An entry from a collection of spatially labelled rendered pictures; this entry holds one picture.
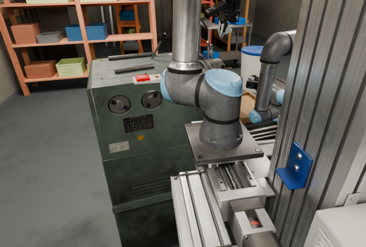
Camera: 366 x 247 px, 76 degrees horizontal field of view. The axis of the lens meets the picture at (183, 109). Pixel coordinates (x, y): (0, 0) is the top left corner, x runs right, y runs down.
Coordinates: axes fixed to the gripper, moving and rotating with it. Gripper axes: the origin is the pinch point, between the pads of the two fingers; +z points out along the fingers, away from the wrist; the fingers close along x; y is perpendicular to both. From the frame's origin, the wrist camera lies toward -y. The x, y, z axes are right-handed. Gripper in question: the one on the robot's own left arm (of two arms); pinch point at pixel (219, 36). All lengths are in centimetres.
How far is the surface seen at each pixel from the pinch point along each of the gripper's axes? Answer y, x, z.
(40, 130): -162, 142, 181
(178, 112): -28.9, -24.8, 26.4
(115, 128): -60, -26, 29
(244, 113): 21, -13, 49
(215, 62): 0.4, 0.3, 16.5
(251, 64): 153, 172, 139
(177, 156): -30, -32, 53
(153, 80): -40.0, -20.2, 8.6
